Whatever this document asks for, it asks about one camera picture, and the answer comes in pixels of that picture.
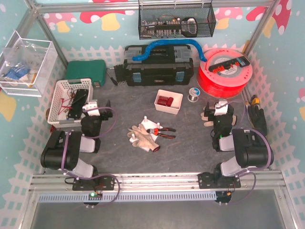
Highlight white peg base plate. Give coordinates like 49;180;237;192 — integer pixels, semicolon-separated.
129;116;162;143

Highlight light work glove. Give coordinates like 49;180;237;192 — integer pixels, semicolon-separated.
201;113;237;127
127;124;160;152

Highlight orange black pliers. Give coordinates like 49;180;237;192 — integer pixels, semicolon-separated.
146;127;176;139

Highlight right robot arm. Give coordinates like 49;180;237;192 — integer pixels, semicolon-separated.
198;100;274;189

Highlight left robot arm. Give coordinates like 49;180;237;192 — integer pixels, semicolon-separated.
41;100;113;187

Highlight white spring box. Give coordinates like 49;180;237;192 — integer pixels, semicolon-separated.
154;90;183;115

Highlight black screwdriver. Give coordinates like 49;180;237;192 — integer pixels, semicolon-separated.
106;70;118;86

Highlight green plastic case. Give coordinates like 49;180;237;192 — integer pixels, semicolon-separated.
64;59;107;87

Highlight red filament spool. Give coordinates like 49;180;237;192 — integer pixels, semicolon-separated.
197;48;253;98

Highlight white perforated basket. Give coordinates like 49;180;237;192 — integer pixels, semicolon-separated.
47;78;93;128

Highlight red springs in box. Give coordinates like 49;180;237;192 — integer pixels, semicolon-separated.
157;96;174;107

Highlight black terminal strip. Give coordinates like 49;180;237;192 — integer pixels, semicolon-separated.
208;56;250;73

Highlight black plastic toolbox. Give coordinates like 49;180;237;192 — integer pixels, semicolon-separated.
123;45;194;86

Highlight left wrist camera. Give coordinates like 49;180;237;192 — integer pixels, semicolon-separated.
82;101;100;116

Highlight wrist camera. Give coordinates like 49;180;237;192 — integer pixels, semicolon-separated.
82;101;100;116
214;100;228;116

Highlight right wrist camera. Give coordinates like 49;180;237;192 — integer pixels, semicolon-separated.
214;100;228;116

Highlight small solder wire spool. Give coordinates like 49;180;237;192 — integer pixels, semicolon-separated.
187;87;201;103

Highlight blue corrugated hose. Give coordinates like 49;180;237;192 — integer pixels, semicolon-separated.
132;39;208;63

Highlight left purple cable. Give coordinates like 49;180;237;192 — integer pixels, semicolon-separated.
61;107;121;205

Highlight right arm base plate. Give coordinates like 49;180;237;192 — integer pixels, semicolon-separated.
197;172;241;189

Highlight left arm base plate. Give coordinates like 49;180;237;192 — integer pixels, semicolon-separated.
72;176;115;191

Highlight grey slotted cable duct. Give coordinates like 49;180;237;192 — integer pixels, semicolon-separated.
38;191;217;203

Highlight clear acrylic wall box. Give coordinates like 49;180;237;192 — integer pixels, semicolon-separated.
0;31;58;97

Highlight black wire mesh basket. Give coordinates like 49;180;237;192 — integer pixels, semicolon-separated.
138;1;216;40

